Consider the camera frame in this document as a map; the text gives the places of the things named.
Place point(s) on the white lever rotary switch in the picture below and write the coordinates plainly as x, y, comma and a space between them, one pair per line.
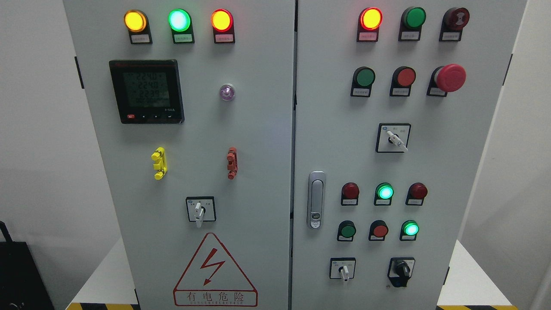
393, 137
342, 268
201, 209

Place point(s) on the red-brown plastic clip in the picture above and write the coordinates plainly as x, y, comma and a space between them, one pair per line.
232, 165

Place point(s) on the small purple clear lamp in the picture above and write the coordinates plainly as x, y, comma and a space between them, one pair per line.
227, 92

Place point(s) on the dark red indicator light left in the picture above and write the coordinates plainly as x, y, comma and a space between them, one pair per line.
350, 194

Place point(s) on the dark red indicator light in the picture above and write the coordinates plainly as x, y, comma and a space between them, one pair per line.
416, 194
350, 194

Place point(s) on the grey left cabinet door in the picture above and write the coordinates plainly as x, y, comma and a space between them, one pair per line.
253, 210

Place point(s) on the grey cabinet door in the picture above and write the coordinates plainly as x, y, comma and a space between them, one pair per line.
253, 210
337, 133

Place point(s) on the green lit indicator light middle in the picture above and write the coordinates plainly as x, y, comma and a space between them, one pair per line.
383, 194

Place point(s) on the green lit indicator light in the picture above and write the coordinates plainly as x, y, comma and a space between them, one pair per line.
181, 26
383, 194

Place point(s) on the yellow plastic clip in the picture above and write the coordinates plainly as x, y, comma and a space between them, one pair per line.
160, 163

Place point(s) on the green push button upper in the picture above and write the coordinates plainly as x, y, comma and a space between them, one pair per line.
362, 81

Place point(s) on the red push button lower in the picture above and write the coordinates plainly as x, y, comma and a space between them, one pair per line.
378, 231

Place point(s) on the red push button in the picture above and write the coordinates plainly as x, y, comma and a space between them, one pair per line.
378, 231
402, 80

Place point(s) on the grey right cabinet door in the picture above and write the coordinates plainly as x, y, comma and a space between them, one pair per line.
337, 133

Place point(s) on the red electrical warning triangle sticker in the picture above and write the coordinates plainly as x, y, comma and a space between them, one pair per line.
212, 278

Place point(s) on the black digital power meter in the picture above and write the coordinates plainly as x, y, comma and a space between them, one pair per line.
147, 91

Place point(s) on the red lit indicator light left door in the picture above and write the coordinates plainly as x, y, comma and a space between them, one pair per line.
223, 26

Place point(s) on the red lit indicator light door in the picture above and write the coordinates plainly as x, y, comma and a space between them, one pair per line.
369, 22
223, 26

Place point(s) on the dark red indicator light right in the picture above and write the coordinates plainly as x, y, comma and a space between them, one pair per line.
416, 194

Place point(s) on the red push button upper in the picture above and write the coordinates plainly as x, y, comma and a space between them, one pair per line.
402, 80

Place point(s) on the green lit push button lower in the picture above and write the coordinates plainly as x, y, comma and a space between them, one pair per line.
409, 230

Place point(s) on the red lit indicator light right door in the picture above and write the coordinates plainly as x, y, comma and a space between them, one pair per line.
369, 22

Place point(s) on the green lit indicator light top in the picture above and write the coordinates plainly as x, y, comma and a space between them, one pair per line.
181, 26

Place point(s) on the red emergency stop mushroom button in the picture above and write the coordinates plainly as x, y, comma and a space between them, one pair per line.
445, 79

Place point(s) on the yellow indicator light top left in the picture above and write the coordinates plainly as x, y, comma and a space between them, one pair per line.
137, 24

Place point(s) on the green unlit indicator top right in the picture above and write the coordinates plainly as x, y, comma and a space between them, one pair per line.
412, 20

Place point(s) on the dark red buzzer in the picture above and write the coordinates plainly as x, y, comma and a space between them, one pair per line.
453, 22

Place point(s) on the white platform with hazard stripes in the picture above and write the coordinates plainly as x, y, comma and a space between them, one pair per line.
467, 287

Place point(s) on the black bag at left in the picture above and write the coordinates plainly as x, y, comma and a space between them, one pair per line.
21, 286

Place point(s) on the silver cabinet door handle lock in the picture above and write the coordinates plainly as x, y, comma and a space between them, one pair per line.
316, 192

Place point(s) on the black knob selector switch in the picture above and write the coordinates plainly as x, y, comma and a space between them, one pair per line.
400, 270

